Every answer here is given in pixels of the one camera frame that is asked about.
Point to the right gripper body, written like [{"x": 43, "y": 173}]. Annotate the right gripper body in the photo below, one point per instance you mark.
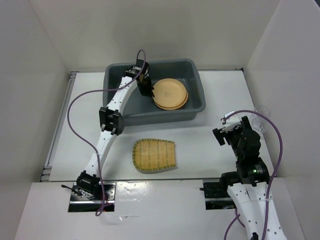
[{"x": 234, "y": 136}]

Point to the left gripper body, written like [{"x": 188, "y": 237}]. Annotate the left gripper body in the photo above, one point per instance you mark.
[{"x": 145, "y": 86}]

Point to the yellow bear plate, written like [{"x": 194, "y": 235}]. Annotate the yellow bear plate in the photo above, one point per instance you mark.
[
  {"x": 169, "y": 92},
  {"x": 174, "y": 107}
]

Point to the woven bamboo tray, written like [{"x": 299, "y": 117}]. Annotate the woven bamboo tray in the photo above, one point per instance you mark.
[{"x": 152, "y": 155}]

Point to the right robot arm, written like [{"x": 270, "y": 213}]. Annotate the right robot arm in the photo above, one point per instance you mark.
[{"x": 250, "y": 185}]

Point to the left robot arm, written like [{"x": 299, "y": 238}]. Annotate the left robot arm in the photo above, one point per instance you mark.
[{"x": 112, "y": 124}]

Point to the grey plastic bin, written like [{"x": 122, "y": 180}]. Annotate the grey plastic bin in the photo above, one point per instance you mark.
[{"x": 141, "y": 110}]

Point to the clear plastic cup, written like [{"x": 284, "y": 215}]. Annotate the clear plastic cup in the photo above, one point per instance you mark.
[{"x": 259, "y": 123}]

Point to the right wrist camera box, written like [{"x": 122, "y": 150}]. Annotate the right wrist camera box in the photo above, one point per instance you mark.
[{"x": 230, "y": 122}]

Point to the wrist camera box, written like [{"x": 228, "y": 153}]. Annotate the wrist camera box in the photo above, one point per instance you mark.
[
  {"x": 140, "y": 62},
  {"x": 230, "y": 122}
]

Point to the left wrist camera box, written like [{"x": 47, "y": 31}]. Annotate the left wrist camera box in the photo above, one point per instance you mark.
[{"x": 140, "y": 62}]

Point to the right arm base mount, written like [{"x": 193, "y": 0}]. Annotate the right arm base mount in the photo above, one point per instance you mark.
[{"x": 214, "y": 196}]

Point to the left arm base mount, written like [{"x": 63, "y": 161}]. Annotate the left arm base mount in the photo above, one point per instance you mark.
[{"x": 81, "y": 201}]

